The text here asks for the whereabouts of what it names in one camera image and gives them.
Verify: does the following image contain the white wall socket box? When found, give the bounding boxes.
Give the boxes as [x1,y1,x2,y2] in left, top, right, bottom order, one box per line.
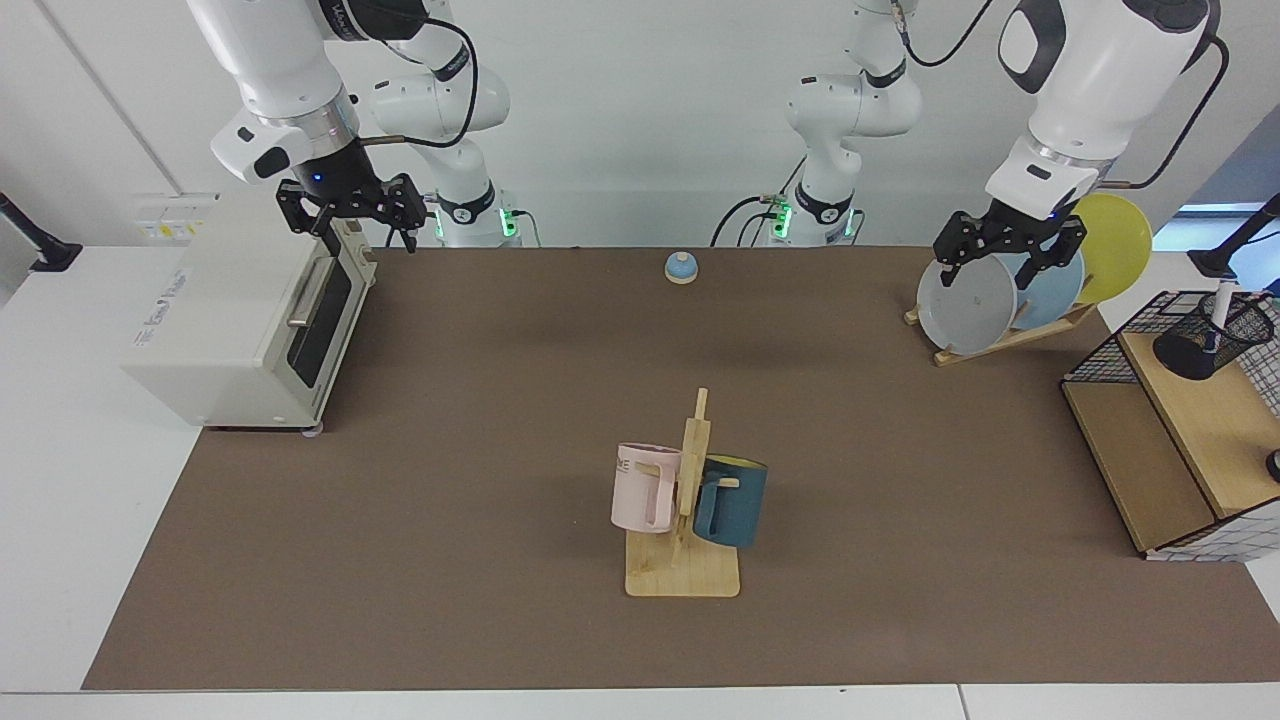
[133,192,220,242]

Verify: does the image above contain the teal cup yellow inside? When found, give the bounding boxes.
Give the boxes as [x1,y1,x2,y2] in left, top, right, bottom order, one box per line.
[692,454,769,549]

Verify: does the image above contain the grey plate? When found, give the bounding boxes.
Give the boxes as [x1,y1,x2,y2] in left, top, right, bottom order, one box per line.
[917,255,1019,357]

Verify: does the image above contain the pink cup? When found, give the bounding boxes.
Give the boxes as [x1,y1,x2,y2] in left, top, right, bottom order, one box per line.
[611,442,683,534]

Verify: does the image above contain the blue and white marker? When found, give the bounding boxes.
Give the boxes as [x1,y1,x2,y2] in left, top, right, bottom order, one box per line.
[1203,282,1237,353]

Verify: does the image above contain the light blue plate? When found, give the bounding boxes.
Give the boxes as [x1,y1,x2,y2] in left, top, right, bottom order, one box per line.
[1015,250,1086,331]

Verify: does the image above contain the wooden cup stand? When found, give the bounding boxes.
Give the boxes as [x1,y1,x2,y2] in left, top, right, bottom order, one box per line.
[625,388,742,599]

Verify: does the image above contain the wire basket wooden floor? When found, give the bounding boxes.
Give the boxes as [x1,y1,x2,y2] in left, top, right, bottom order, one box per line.
[1060,290,1280,563]

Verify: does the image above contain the yellow plate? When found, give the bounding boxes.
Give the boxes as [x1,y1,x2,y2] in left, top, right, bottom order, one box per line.
[1070,193,1154,306]

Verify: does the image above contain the wooden plate rack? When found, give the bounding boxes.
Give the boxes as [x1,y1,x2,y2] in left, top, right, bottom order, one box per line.
[904,300,1099,368]

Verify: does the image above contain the pale toaster oven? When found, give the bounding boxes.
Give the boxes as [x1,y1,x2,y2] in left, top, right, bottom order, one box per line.
[120,190,379,437]

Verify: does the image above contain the brown table cloth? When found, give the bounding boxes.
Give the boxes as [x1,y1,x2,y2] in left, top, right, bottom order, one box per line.
[82,245,1280,691]

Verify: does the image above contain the black mesh pen holder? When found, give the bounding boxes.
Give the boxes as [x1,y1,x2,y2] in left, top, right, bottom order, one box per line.
[1152,293,1278,382]

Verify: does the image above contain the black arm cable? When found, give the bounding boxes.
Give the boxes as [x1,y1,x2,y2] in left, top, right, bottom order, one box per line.
[893,0,998,68]

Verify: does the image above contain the black base cables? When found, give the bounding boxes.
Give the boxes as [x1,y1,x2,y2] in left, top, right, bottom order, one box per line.
[710,155,806,248]

